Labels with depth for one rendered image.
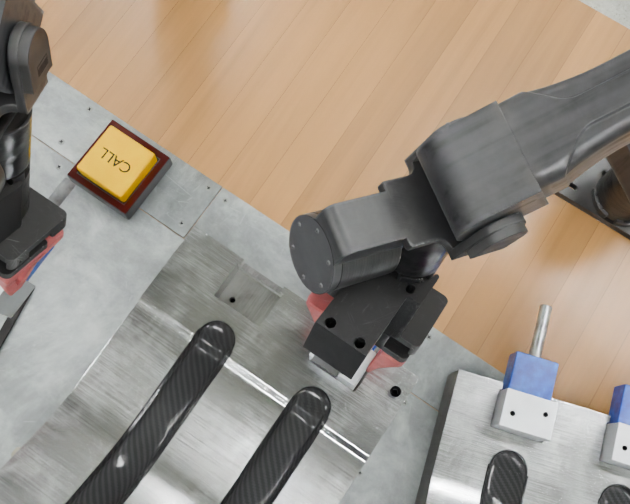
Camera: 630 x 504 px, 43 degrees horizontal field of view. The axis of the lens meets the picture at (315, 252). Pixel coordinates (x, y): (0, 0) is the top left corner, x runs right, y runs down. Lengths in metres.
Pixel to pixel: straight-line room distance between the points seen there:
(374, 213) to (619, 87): 0.17
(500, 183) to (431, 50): 0.47
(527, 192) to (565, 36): 0.53
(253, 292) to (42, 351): 0.23
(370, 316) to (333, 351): 0.04
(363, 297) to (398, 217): 0.08
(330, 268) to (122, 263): 0.39
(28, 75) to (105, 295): 0.38
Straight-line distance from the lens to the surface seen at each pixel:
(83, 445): 0.77
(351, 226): 0.52
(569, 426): 0.83
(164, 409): 0.77
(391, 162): 0.91
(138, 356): 0.77
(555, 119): 0.52
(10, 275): 0.66
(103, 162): 0.88
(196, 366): 0.77
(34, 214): 0.67
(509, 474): 0.82
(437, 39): 0.98
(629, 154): 0.81
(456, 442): 0.80
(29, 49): 0.53
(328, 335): 0.57
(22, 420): 0.88
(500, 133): 0.53
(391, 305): 0.59
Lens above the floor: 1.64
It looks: 75 degrees down
